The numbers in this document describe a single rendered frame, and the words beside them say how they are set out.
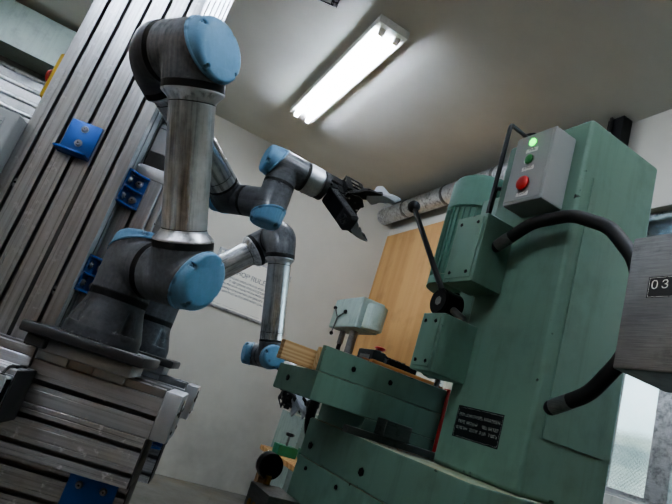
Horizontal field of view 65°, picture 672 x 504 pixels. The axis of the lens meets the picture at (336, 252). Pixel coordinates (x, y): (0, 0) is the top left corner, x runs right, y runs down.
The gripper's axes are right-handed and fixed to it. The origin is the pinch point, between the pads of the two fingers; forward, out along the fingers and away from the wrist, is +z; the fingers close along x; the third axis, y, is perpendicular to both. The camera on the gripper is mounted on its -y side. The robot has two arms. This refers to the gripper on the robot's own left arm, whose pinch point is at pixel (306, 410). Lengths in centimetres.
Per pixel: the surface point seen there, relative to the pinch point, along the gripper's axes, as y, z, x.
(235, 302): 85, -252, -42
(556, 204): -84, 40, 1
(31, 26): -27, -298, 160
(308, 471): -5.6, 32.9, 10.5
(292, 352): -31, 30, 28
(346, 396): -28.1, 35.3, 14.5
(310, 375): -28.2, 32.0, 22.7
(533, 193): -83, 38, 6
